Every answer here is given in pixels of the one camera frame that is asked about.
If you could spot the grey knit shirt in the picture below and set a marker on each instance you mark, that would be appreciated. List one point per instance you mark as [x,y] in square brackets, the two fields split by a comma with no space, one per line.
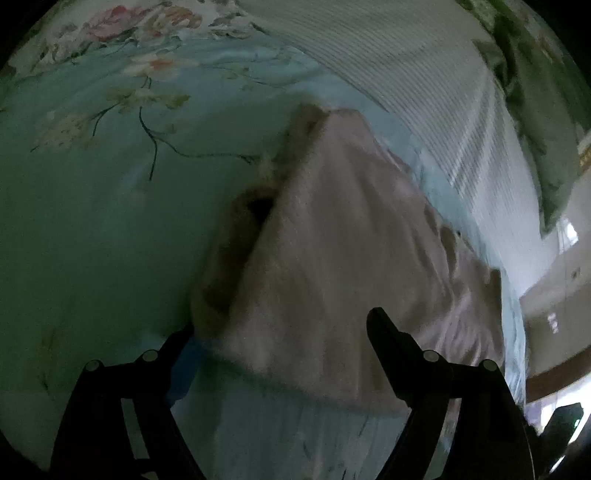
[346,258]

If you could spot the white striped pillow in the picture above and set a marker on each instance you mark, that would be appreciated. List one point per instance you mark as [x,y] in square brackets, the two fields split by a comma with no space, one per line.
[415,69]

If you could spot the teal floral bedsheet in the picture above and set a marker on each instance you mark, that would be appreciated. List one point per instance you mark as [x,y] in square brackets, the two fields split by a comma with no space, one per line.
[92,230]

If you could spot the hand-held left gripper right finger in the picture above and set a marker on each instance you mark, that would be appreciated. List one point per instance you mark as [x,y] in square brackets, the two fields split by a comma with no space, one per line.
[392,350]

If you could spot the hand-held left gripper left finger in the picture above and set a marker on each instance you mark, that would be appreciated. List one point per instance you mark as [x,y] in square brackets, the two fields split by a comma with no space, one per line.
[184,369]

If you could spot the green floral pillow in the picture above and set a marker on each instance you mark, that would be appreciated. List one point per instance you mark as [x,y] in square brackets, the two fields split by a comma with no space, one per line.
[545,115]

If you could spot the white floral cloth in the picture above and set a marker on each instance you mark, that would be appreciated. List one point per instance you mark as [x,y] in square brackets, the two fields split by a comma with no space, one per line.
[115,27]

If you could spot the yellow patterned trim strip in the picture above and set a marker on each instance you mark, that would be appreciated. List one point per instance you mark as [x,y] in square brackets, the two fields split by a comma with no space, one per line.
[585,157]

